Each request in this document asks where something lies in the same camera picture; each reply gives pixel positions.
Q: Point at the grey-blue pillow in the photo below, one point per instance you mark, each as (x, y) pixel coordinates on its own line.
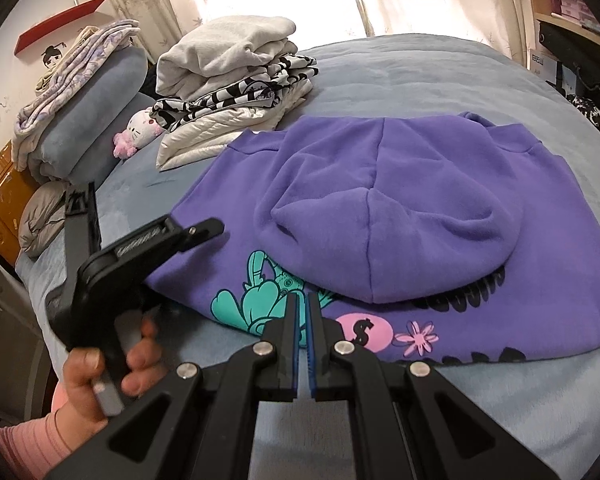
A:
(90, 125)

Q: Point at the beige puffy pillow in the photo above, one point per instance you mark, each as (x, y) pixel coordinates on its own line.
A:
(42, 215)

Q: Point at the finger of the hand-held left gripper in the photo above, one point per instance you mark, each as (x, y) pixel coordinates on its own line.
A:
(205, 232)
(82, 225)

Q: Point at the light grey sweatshirt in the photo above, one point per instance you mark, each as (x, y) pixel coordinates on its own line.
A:
(220, 55)

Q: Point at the white puffy jacket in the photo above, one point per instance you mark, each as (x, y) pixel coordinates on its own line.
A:
(205, 135)

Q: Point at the white and pink cat plush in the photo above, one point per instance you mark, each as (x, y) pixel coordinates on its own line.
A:
(142, 127)

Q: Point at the person's left forearm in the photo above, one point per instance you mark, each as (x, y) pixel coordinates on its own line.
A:
(30, 445)

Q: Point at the black and white patterned garment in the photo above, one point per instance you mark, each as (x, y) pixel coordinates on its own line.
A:
(240, 92)

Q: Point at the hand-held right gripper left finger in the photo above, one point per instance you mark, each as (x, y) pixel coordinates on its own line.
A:
(293, 345)

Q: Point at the black figure wall sticker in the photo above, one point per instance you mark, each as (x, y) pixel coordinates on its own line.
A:
(54, 55)

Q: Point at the purple printed hoodie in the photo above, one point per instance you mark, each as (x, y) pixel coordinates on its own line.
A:
(405, 210)

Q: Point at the black bag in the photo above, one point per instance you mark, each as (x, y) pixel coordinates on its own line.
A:
(575, 50)

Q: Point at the grey-blue bed blanket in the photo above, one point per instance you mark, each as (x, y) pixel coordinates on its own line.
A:
(430, 70)

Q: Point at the person's left hand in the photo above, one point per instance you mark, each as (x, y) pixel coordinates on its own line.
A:
(80, 400)

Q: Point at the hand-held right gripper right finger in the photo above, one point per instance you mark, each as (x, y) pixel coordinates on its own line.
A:
(311, 355)

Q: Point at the folded floral quilt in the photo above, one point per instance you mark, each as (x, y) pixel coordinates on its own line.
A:
(80, 60)

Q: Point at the black and white spotted cloth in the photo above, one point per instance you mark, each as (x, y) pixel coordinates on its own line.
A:
(595, 120)

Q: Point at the stack of pink boxes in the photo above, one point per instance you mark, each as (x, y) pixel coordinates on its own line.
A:
(570, 2)

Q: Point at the orange wooden cabinet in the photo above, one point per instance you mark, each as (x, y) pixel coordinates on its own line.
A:
(5, 200)

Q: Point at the red wall shelf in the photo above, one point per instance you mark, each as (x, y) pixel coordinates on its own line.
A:
(55, 25)

